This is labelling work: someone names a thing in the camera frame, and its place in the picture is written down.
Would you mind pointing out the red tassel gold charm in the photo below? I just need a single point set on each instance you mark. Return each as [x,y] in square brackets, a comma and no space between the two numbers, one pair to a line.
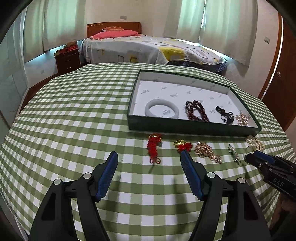
[181,145]

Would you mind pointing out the right window curtain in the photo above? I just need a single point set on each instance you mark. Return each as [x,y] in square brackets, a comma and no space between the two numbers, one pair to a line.
[226,26]

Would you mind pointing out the white jade bangle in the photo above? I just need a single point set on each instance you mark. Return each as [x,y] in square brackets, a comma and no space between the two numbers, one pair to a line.
[161,108]

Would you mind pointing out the left window curtain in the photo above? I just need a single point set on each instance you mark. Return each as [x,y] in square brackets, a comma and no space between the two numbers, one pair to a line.
[50,24]

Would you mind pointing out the bed with patterned cover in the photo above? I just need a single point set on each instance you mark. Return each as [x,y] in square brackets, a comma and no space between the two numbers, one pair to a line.
[150,49]

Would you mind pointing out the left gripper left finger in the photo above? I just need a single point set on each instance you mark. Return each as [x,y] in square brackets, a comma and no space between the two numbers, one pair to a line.
[54,219]

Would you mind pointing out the wall light switch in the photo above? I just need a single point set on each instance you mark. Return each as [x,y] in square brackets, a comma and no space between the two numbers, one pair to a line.
[267,40]

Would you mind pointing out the dark wooden nightstand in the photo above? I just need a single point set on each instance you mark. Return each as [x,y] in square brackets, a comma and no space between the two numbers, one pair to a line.
[67,60]

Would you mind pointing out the glass sliding wardrobe door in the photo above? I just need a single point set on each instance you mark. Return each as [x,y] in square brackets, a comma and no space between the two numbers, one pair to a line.
[14,84]

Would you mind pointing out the window curtain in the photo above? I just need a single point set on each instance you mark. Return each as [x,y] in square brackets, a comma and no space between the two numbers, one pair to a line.
[226,26]
[50,24]

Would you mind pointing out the pink pillow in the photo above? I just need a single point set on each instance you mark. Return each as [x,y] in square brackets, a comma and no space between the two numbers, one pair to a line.
[114,34]

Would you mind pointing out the green checkered tablecloth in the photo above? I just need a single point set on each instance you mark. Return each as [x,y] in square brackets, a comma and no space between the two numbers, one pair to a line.
[76,120]

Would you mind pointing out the brown wooden door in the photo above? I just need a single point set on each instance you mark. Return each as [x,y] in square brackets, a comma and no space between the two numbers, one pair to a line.
[278,92]

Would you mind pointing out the red boxes on nightstand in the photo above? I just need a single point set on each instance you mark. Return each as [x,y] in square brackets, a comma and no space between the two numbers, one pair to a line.
[68,47]

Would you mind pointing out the dark green jewelry tray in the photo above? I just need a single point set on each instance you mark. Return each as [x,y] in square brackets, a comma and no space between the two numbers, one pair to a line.
[205,107]

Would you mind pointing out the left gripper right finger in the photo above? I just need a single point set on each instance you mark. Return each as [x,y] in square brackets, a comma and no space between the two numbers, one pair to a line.
[244,217]

